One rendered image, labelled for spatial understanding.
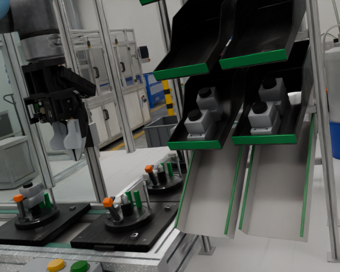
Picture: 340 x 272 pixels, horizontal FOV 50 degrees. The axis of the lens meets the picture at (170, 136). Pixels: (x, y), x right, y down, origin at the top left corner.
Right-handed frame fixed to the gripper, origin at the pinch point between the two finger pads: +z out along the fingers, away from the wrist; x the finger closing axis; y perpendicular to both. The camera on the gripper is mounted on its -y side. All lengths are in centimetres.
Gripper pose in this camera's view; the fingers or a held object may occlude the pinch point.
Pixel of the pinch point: (77, 154)
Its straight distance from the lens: 79.1
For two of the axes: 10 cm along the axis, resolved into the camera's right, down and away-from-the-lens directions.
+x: 9.1, -0.8, -4.1
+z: 1.9, 9.6, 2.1
